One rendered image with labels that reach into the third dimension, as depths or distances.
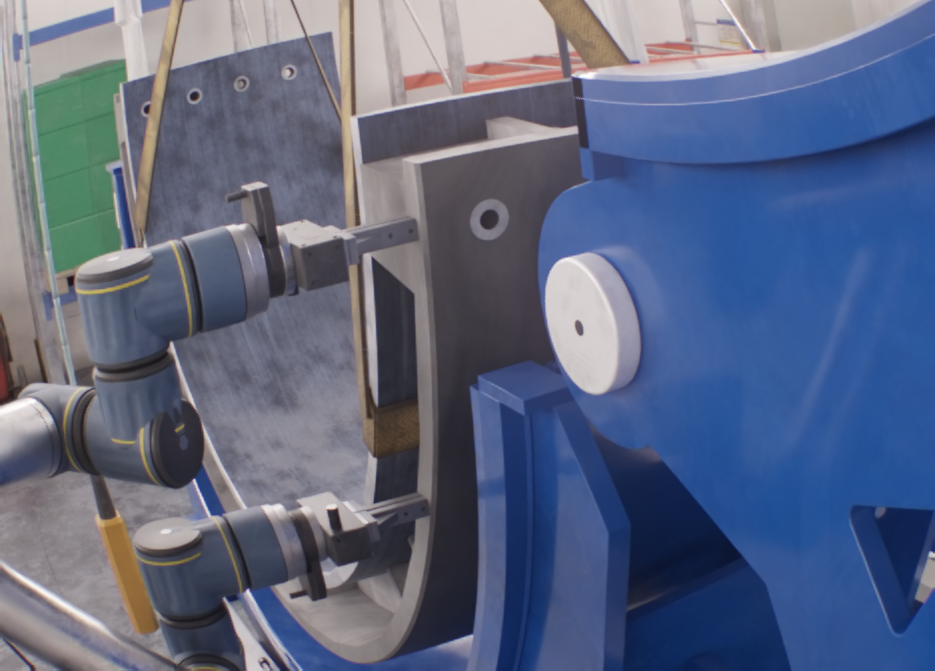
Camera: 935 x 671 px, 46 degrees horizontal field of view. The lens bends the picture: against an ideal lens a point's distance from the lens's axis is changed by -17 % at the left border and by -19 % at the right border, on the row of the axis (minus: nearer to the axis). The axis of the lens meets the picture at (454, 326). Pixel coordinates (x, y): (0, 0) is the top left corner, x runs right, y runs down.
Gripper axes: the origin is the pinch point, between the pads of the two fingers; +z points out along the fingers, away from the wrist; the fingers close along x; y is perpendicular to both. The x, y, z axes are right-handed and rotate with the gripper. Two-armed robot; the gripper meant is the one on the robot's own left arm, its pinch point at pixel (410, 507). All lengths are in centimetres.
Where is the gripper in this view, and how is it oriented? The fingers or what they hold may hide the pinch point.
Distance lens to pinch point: 166.7
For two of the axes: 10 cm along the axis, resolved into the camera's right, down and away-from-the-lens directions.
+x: -4.2, -2.2, 8.8
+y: -1.3, -9.4, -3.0
